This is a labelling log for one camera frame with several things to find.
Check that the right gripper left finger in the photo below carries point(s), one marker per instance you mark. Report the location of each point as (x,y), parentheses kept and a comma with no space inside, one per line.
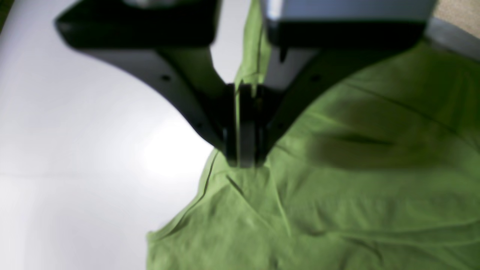
(167,48)

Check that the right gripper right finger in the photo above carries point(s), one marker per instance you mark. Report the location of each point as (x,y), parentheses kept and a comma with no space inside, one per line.
(314,45)

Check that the green T-shirt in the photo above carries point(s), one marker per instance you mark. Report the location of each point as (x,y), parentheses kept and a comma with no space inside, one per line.
(380,173)

